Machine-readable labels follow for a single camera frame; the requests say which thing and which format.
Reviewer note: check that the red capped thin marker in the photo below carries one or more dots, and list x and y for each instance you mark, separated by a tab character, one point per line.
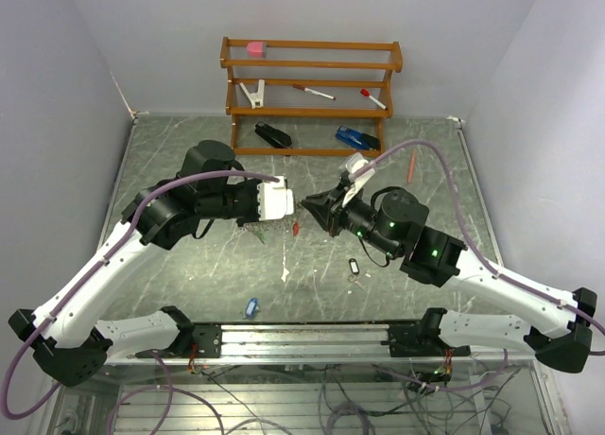
313	91

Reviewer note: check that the pink eraser block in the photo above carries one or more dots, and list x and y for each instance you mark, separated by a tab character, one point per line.
256	49

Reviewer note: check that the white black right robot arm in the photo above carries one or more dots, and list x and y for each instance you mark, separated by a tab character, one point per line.
541	320

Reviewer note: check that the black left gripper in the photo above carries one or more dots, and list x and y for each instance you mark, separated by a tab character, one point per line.
253	184

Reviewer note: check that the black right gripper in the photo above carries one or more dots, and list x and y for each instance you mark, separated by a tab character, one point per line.
327	207

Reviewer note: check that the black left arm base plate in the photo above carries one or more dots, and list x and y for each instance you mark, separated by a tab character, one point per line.
195	340

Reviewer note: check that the white plastic clamp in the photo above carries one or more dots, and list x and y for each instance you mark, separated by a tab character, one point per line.
257	98

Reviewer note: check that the large keyring with small rings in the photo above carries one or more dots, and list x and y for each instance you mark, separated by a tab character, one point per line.
265	226

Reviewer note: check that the orange pencil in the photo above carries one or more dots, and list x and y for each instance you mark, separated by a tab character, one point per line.
411	167

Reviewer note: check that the brown wooden shelf rack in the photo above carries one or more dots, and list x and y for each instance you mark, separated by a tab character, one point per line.
340	69

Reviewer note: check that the black stapler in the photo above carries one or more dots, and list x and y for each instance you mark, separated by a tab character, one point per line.
274	137

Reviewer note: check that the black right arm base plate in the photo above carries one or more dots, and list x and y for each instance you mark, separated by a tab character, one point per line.
404	340

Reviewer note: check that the blue stapler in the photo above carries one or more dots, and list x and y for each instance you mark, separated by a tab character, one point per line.
356	139

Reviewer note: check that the aluminium mounting rail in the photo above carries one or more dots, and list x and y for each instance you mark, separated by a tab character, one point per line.
350	342

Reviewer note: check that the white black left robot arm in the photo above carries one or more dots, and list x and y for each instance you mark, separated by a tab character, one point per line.
69	339

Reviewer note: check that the black tagged key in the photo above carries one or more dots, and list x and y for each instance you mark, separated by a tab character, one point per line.
354	273

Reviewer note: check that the green key tag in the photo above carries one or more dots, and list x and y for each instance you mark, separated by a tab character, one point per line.
261	237

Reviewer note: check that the red capped white marker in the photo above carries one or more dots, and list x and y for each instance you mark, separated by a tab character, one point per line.
373	99

